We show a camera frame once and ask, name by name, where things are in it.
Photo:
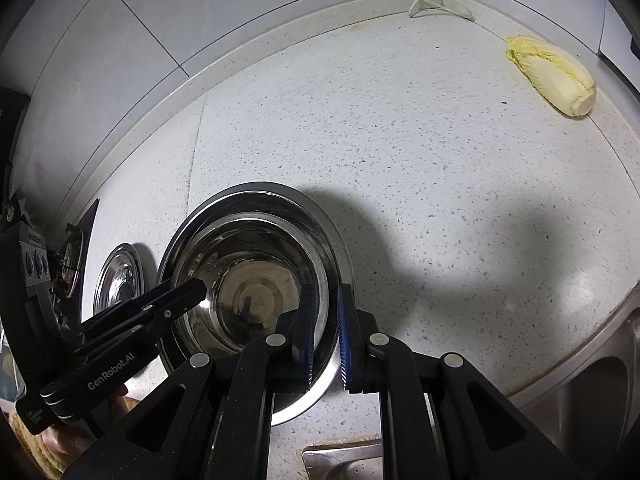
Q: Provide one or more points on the black glass gas stove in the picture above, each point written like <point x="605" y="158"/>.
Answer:
<point x="87" y="225"/>

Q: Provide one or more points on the white microwave oven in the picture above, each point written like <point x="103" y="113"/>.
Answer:
<point x="620" y="35"/>

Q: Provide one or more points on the person's left hand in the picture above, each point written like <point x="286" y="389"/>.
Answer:
<point x="85" y="435"/>

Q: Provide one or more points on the large steel plate with label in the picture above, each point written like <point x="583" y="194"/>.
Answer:
<point x="300" y="407"/>

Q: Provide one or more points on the napa cabbage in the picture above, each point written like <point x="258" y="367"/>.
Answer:
<point x="555" y="77"/>

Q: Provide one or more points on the medium steel bowl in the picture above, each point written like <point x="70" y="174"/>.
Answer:
<point x="225" y="255"/>

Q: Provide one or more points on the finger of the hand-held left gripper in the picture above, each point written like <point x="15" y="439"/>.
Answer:
<point x="130" y="310"/>
<point x="185" y="297"/>

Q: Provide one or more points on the gas burner with grate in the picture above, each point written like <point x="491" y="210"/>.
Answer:
<point x="70" y="260"/>

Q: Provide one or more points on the steel sink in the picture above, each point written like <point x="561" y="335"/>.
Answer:
<point x="590" y="395"/>

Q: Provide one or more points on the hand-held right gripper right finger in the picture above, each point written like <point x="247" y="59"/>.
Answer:
<point x="346" y="345"/>

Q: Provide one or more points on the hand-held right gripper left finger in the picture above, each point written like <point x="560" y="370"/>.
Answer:
<point x="307" y="340"/>

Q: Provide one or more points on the large steel bowl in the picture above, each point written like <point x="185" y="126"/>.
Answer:
<point x="310" y="260"/>

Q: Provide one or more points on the medium steel plate with label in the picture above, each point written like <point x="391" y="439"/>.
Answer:
<point x="117" y="275"/>

